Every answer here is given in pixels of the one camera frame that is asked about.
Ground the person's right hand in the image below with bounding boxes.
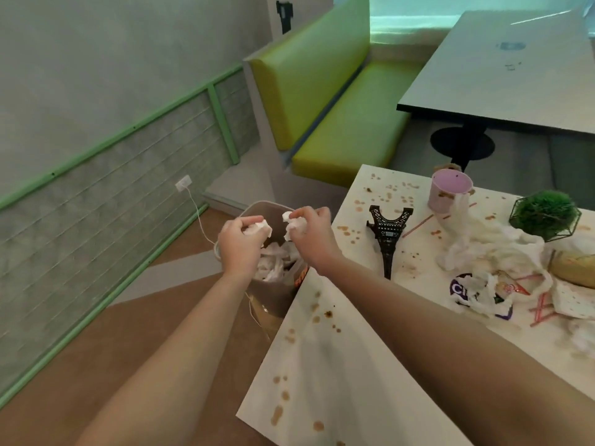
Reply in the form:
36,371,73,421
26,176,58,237
283,206,343,275

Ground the person's left hand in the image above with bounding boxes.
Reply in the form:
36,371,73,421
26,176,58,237
217,216,273,282

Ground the small white tissue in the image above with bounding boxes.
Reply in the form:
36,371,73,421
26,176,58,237
242,219,272,238
282,211,308,242

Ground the person's left forearm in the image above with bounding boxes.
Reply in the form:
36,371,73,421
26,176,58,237
86,267,261,446

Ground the person's right forearm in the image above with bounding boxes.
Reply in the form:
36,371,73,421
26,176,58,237
312,255,595,416

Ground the heap of discarded white tissues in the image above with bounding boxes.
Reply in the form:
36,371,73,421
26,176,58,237
253,240,304,285

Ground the brown trash bin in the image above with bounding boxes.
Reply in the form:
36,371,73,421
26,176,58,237
215,201,311,319

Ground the black tower figurine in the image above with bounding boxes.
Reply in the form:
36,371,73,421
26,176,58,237
365,204,415,280

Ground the green bench seat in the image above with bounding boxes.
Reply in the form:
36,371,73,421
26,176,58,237
291,59,426,189

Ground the thin red stick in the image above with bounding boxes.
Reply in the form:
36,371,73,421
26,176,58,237
402,214,436,238

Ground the pink cup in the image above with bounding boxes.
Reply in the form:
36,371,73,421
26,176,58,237
427,169,474,215

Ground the green bench backrest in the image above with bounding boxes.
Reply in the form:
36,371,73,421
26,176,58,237
245,0,371,152

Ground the purple and white plastic wrapper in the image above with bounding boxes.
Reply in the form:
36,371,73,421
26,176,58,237
449,272,515,321

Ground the long crumpled white paper towel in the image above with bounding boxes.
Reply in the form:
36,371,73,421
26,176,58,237
434,192,555,275

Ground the small pink snack wrapper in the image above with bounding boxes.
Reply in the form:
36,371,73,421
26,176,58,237
493,271,531,296

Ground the grey table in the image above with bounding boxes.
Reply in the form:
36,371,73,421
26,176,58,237
396,8,595,136

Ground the red striped straw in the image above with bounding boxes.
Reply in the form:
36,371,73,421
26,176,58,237
529,291,557,328

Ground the yellowish bread roll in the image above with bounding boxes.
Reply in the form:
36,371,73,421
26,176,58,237
549,250,595,289

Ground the white dotted paper bag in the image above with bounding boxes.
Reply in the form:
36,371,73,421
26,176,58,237
550,278,595,319

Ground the white power cable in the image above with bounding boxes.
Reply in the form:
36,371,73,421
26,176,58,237
185,186,223,261

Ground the green wall rail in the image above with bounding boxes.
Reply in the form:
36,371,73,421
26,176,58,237
0,64,245,410

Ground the black table pedestal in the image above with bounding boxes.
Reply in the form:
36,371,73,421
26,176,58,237
430,120,496,173

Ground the black wall bracket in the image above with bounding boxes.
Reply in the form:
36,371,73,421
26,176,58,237
275,0,295,31

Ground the green plant in wire holder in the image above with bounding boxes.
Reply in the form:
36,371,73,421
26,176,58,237
508,190,582,243

